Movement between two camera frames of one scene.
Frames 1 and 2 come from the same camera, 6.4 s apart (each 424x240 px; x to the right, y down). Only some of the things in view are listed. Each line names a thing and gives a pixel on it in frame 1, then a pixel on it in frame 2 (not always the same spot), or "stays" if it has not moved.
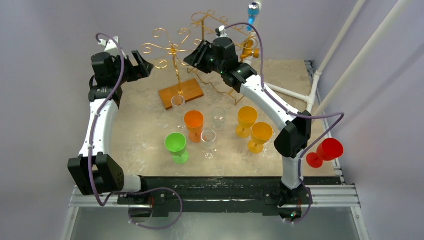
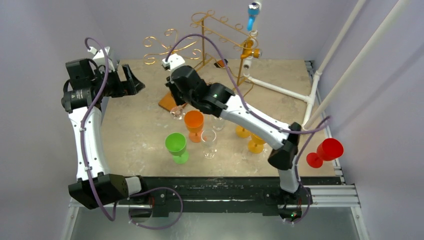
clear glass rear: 218,115 stays
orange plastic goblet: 194,121 stays
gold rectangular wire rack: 210,26 stays
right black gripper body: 204,56 → 177,98
